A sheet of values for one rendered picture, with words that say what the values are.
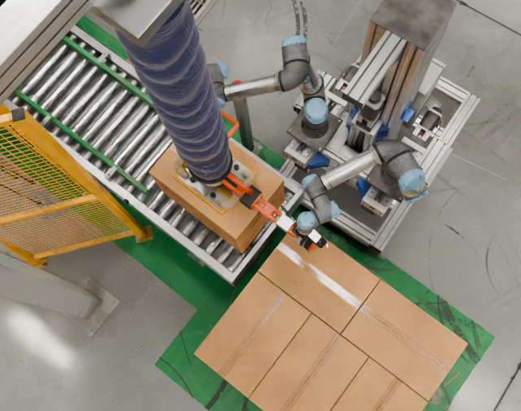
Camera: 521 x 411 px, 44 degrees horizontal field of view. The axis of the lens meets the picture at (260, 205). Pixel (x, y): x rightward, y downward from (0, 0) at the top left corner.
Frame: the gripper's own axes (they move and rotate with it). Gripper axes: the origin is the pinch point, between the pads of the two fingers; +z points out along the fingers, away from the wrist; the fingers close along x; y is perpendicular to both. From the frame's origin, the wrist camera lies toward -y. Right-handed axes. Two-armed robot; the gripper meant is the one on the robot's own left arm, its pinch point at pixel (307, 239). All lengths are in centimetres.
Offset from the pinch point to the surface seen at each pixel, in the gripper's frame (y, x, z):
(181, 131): 55, 10, -78
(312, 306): -19, 18, 67
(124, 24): 50, 15, -166
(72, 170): 102, 46, -29
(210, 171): 52, 7, -25
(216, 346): 10, 70, 67
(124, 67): 167, -28, 62
